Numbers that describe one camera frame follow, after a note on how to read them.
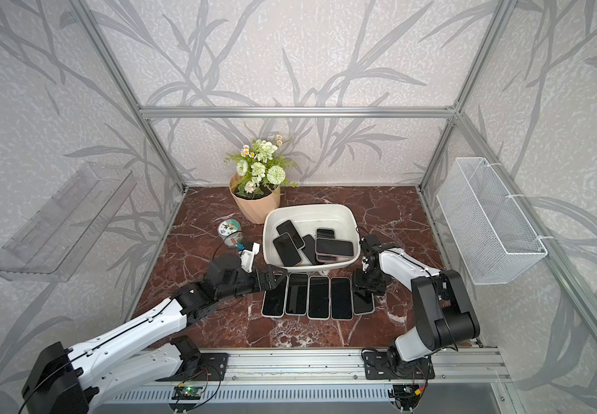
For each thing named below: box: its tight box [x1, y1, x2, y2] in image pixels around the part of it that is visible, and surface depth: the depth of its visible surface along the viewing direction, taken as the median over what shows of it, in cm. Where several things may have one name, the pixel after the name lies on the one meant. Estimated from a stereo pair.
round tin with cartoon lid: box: [217, 218, 243, 248], surface depth 98 cm
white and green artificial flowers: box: [223, 134, 300, 200], surface depth 88 cm
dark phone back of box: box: [276, 219, 307, 251], surface depth 103 cm
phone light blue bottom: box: [301, 234, 325, 266], surface depth 99 cm
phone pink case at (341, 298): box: [329, 276, 354, 321], surface depth 88 cm
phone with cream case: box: [306, 275, 332, 321], surface depth 88 cm
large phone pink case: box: [272, 232, 302, 267], surface depth 98 cm
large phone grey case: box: [351, 287, 376, 315], surface depth 86 cm
